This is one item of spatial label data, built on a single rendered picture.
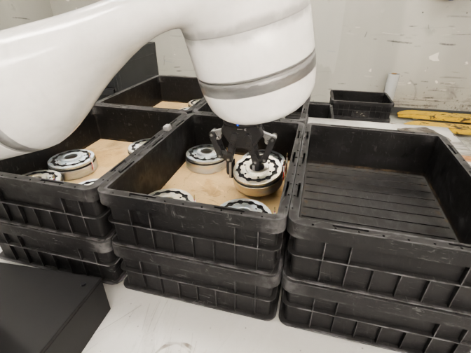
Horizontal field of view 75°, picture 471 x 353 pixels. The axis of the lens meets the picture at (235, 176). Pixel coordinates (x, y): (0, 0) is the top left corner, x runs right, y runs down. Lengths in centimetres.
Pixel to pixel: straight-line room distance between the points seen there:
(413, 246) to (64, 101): 40
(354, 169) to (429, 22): 332
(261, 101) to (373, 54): 375
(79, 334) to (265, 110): 47
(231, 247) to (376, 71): 363
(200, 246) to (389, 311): 29
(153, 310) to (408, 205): 53
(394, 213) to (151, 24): 57
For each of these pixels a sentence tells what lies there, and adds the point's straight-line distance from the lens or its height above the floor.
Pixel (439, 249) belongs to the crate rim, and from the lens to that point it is 45.
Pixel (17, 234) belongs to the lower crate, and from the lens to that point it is 72.
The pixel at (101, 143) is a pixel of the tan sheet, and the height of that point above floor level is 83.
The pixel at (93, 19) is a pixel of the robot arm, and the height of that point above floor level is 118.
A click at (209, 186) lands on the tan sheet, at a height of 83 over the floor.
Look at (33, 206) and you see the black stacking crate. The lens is 65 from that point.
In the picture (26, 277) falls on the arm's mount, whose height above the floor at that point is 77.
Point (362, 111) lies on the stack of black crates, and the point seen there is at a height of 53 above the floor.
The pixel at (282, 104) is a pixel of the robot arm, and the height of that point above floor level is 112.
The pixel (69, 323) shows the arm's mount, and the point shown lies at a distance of 56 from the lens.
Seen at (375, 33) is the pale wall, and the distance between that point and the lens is 392.
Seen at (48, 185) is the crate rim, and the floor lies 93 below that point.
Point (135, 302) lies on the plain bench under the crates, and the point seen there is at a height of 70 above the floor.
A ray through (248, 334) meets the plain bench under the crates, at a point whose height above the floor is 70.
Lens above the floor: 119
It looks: 30 degrees down
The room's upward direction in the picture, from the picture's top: straight up
